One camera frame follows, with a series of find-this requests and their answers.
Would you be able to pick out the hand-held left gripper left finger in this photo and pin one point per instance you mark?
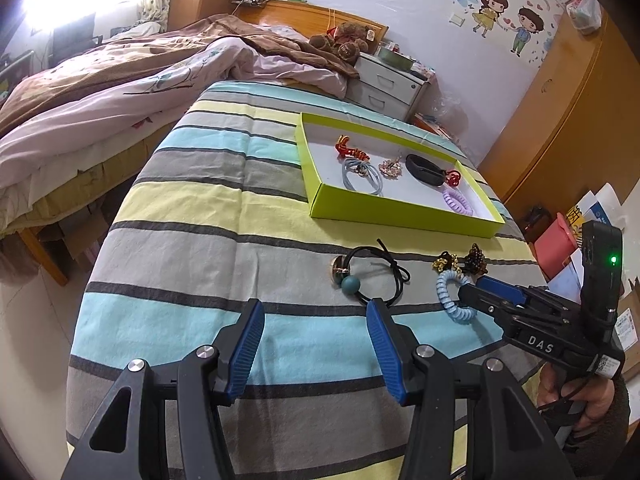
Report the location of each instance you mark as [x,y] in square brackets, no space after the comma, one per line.
[245,355]

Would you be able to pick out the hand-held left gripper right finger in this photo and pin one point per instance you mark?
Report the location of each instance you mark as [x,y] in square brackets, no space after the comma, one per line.
[387,355]

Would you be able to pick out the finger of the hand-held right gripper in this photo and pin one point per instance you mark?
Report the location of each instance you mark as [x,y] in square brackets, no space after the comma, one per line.
[480,302]
[500,290]

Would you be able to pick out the yellow-green cardboard box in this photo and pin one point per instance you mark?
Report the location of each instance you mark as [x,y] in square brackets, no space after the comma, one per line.
[400,215]

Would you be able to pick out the black band with red knot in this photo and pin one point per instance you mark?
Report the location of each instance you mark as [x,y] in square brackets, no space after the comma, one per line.
[422,170]

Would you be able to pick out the rhinestone hair clip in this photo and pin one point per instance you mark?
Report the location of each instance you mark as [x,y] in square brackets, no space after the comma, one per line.
[391,167]

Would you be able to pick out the person's right forearm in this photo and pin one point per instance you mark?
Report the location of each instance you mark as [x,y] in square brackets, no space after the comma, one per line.
[615,435]

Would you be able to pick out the person's right hand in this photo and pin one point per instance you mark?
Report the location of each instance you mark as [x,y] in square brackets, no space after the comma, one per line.
[595,395]

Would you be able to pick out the pink plastic bin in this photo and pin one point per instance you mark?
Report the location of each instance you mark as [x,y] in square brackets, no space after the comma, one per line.
[555,247]

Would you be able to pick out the black and red bag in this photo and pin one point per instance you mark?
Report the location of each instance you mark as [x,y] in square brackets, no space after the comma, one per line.
[536,222]

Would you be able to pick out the striped tablecloth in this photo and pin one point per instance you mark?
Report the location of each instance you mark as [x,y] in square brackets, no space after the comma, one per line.
[200,260]

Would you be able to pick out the stack of papers and boxes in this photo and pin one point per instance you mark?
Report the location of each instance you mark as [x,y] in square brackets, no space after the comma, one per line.
[595,205]

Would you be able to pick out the large wooden wardrobe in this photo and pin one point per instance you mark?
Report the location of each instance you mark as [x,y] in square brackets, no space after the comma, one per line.
[575,125]

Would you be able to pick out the white nightstand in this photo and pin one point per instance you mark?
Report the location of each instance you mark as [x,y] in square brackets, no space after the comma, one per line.
[385,85]

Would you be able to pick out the green bowl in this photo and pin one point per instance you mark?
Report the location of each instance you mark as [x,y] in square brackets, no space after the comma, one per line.
[395,59]

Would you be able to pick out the pink floral duvet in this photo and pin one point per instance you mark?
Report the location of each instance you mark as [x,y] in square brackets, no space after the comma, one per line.
[100,110]

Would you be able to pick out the brown teddy bear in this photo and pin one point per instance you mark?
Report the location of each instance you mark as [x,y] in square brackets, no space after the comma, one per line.
[345,42]

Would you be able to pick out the plastic bag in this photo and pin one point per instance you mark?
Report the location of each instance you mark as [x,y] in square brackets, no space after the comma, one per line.
[585,10]

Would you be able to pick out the brown blanket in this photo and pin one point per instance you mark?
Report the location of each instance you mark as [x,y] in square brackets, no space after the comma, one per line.
[125,55]

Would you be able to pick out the wooden bed headboard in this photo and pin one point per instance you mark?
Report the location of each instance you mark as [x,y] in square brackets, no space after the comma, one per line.
[300,15]

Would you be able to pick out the power strip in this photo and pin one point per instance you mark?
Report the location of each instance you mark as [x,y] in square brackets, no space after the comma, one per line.
[246,0]

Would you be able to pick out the black chair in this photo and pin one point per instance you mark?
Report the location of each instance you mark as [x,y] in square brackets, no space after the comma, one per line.
[75,32]

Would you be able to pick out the wooden bed frame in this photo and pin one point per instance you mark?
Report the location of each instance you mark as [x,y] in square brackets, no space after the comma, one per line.
[45,255]

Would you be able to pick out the white wall switch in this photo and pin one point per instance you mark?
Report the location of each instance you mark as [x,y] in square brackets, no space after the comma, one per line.
[456,19]

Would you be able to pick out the cartoon couple wall sticker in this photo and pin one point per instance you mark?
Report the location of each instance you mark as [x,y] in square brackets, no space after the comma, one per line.
[500,10]

